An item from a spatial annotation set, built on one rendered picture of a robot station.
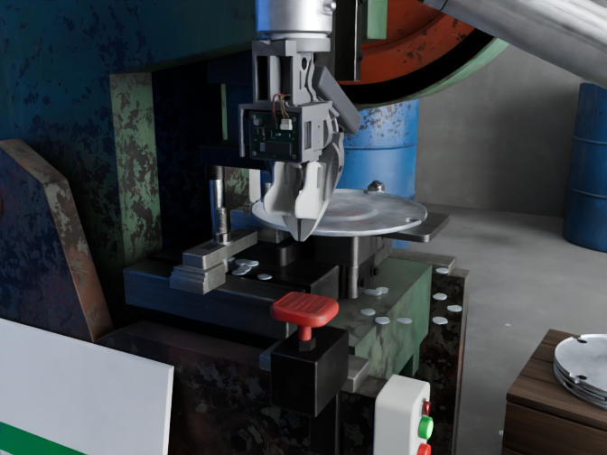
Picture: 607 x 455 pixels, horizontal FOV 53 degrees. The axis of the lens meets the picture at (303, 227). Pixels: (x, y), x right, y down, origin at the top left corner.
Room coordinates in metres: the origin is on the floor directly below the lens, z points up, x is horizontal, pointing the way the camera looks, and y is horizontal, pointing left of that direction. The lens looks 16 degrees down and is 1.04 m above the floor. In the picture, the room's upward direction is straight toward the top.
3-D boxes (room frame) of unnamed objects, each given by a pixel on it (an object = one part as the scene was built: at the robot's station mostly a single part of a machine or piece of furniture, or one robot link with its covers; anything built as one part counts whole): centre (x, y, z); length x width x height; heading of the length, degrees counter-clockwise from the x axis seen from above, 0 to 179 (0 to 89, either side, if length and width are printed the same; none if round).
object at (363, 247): (0.97, -0.10, 0.72); 0.25 x 0.14 x 0.14; 63
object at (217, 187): (1.01, 0.15, 0.81); 0.02 x 0.02 x 0.14
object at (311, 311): (0.65, 0.00, 0.72); 0.07 x 0.06 x 0.08; 63
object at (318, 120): (0.63, 0.01, 0.99); 0.09 x 0.08 x 0.12; 153
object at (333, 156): (0.64, -0.02, 0.93); 0.05 x 0.02 x 0.09; 63
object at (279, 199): (0.64, 0.02, 0.88); 0.06 x 0.03 x 0.09; 153
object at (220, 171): (1.05, 0.06, 0.86); 0.20 x 0.16 x 0.05; 153
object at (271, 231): (1.05, 0.05, 0.76); 0.15 x 0.09 x 0.05; 153
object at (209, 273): (0.90, 0.13, 0.76); 0.17 x 0.06 x 0.10; 153
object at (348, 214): (0.99, -0.06, 0.78); 0.29 x 0.29 x 0.01
